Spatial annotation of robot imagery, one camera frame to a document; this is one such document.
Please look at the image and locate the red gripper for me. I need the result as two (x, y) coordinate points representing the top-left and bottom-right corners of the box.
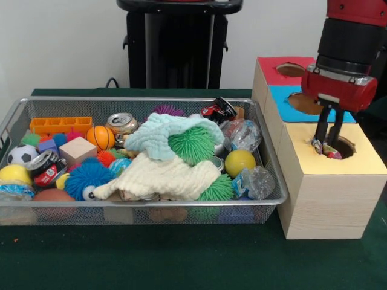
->
(301, 63), (379, 149)

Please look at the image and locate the knotted colourful fleece cloth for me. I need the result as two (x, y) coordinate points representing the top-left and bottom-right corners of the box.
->
(311, 138), (343, 160)

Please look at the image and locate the green spiky ball with eyes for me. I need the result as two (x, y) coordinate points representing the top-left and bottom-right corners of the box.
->
(167, 126), (216, 166)

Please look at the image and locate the cream waffle cloth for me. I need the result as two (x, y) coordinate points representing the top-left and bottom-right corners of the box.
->
(93, 150), (221, 202)

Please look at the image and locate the mint waffle cloth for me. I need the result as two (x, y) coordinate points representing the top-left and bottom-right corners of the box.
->
(124, 112), (225, 161)

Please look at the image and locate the wooden box with three holes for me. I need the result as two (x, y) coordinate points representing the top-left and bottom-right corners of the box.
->
(250, 56), (387, 240)

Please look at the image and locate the clear mesh bin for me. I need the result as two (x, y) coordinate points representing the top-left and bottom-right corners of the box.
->
(0, 96), (288, 226)

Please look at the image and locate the dark green table cloth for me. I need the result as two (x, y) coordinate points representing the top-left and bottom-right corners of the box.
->
(0, 87), (387, 290)
(356, 98), (387, 141)

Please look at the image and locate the yellow ball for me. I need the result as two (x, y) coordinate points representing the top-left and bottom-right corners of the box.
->
(224, 149), (257, 178)

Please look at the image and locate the small orange basketball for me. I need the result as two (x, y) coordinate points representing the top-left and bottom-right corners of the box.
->
(86, 125), (115, 152)

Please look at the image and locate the blue spiky ball with eyes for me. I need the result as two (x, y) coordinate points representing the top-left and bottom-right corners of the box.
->
(63, 161), (115, 202)

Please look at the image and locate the plain wooden cube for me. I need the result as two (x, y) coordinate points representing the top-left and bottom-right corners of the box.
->
(59, 136), (98, 166)

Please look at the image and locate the orange plastic tray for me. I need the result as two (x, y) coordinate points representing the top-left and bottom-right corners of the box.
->
(29, 117), (93, 137)

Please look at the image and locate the black and red drink can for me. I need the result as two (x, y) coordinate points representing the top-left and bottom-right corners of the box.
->
(28, 149), (69, 190)

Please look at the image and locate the black and white soccer ball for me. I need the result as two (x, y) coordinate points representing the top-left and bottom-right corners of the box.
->
(6, 144), (40, 166)

